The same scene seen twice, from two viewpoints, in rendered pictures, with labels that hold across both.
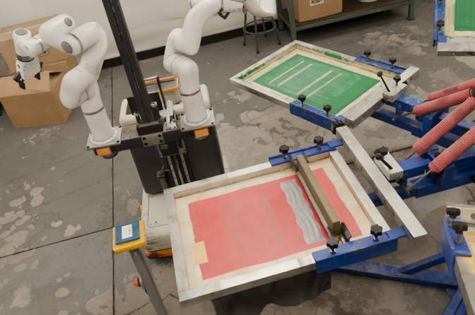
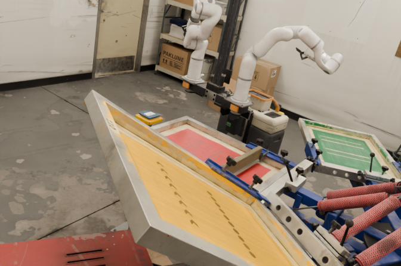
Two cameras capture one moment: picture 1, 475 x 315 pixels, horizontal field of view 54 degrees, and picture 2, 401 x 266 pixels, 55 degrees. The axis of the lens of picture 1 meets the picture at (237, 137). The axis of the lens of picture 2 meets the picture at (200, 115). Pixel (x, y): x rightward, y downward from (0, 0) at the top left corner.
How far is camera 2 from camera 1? 128 cm
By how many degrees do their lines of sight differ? 37
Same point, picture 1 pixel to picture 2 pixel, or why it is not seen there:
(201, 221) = (180, 135)
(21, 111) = not seen: hidden behind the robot
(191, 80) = (245, 68)
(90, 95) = (197, 48)
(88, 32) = (210, 7)
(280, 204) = (222, 159)
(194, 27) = (266, 40)
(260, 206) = (212, 152)
